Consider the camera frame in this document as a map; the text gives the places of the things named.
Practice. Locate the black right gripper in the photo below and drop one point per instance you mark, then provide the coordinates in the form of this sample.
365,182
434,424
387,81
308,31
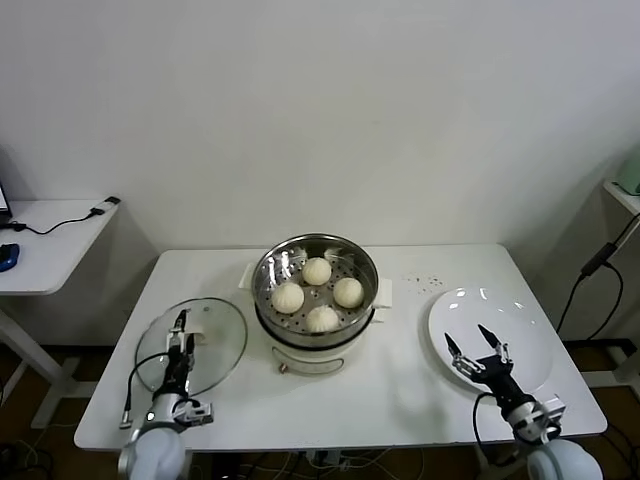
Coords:
495,382

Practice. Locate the white electric cooking pot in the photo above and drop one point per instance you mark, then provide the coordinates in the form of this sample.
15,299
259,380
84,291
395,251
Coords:
310,362

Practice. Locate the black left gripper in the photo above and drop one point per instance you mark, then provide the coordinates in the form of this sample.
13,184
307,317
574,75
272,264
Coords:
176,372

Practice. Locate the pale green container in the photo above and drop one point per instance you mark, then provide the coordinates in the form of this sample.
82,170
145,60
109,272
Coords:
632,175

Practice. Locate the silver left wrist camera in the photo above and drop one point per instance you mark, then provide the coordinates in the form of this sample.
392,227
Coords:
197,413

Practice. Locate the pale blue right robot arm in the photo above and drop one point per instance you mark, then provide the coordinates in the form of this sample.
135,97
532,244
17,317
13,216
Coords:
560,460

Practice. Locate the white shelf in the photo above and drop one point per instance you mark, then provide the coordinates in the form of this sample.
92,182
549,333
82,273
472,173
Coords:
625,197

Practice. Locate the blue computer mouse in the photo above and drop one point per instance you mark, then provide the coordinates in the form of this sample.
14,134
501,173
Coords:
10,255

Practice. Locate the white table leg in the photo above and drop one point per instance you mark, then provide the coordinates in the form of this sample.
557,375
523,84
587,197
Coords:
190,467
484,467

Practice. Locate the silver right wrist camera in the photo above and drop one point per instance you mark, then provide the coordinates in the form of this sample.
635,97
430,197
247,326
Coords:
552,407

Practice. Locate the white side table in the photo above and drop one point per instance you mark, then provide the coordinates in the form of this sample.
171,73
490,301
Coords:
50,260

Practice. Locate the white round plate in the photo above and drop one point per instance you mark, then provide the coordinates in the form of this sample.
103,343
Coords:
525,325

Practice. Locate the white and black adapter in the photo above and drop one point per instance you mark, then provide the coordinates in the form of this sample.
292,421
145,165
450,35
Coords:
106,205

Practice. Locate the black laptop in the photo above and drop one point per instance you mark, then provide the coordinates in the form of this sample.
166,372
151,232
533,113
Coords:
4,220

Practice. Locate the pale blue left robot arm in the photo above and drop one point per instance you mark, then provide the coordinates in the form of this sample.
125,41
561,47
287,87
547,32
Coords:
152,450

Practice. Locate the white power strip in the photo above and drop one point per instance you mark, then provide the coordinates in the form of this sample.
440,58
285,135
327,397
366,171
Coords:
337,464

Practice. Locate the perforated steel steamer basket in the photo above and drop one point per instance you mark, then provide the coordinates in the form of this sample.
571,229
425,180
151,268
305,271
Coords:
360,265

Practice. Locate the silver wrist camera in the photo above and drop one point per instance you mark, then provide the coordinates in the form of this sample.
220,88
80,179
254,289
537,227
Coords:
552,407
197,413

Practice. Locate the white steamed baozi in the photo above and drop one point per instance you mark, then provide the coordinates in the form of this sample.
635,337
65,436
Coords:
316,270
321,319
287,298
348,292

